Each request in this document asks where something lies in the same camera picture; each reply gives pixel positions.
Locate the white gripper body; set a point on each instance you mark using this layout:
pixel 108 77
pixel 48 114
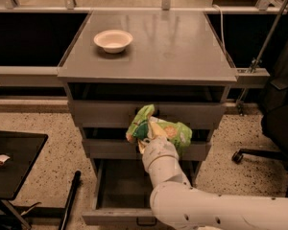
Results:
pixel 158 151

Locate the green rice chip bag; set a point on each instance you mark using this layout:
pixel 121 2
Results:
pixel 178 133

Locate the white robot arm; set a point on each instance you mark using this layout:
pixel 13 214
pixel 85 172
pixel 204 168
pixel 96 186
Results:
pixel 175 202

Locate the grey middle drawer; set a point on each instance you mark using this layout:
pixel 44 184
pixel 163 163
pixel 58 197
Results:
pixel 111 143

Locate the grey drawer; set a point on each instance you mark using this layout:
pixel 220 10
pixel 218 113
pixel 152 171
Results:
pixel 116 104
pixel 111 143
pixel 122 195

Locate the grey bottom drawer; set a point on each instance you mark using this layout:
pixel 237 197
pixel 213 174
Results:
pixel 122 195

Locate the grey top drawer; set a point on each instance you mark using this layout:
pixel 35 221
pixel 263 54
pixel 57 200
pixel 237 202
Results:
pixel 116 104

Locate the grey drawer cabinet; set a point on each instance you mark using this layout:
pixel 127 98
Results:
pixel 168 48

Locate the black pole on floor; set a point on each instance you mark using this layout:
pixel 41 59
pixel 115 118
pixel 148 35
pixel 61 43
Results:
pixel 70 199

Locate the white paper bowl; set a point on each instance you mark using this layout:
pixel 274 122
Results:
pixel 113 41

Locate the metal diagonal rod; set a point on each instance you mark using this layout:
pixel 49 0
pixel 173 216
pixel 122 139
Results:
pixel 250 72

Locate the black office chair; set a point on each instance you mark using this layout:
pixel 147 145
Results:
pixel 274 106

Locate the black small side table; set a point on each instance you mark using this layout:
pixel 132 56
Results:
pixel 23 148

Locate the small white red tag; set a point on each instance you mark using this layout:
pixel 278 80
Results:
pixel 3 159

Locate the grey metal rail frame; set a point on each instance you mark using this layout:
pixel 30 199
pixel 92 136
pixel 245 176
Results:
pixel 29 76

